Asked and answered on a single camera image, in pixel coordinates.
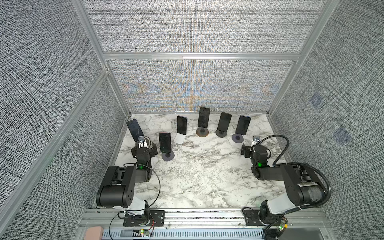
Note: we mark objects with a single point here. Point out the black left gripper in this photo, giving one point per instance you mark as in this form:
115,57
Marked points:
144,151

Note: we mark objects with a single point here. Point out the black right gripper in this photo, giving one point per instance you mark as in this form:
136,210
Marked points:
249,150

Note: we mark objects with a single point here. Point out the pink-edged smartphone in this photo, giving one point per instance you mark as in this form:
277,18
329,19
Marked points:
165,142

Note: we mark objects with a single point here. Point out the teal-edged smartphone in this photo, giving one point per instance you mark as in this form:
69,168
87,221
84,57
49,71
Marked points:
135,129

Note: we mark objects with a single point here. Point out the blue-edged smartphone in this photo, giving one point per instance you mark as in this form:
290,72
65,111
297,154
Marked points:
182,124

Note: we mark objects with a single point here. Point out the black smartphone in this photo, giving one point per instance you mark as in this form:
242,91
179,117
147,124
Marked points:
204,115
224,122
243,125

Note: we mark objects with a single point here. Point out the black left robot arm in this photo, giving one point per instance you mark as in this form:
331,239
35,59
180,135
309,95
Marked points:
117,189

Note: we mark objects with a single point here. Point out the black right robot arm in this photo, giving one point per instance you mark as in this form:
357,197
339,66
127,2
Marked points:
305,186

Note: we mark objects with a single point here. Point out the purple round-base phone stand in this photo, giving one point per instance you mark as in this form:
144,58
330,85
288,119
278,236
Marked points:
168,156

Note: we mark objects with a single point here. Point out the lilac round-base phone stand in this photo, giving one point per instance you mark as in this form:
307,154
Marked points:
238,138

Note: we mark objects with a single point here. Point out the black smartphone on purple stand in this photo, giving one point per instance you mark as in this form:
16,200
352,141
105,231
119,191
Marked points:
243,125

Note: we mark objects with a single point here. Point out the white folding phone stand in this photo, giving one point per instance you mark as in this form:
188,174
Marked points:
179,139

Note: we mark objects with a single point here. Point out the dark grey round-base stand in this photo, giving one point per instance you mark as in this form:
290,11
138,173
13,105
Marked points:
221,134

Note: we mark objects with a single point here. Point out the black smartphone on grey stand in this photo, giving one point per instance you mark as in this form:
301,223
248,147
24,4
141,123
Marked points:
224,122

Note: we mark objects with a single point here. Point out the wooden round-base phone stand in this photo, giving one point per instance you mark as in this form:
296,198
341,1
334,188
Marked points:
202,132

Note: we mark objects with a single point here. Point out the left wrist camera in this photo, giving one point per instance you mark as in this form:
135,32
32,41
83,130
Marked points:
144,142

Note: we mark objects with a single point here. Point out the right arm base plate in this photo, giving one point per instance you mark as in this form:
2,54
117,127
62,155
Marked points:
253,218

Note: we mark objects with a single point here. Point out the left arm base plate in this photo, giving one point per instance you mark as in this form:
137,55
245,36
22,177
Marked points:
148,219

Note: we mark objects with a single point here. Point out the aluminium front rail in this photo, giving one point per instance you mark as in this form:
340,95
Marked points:
207,224

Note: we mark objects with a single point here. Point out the pink object at rail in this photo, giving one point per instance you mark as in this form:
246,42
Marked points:
94,233

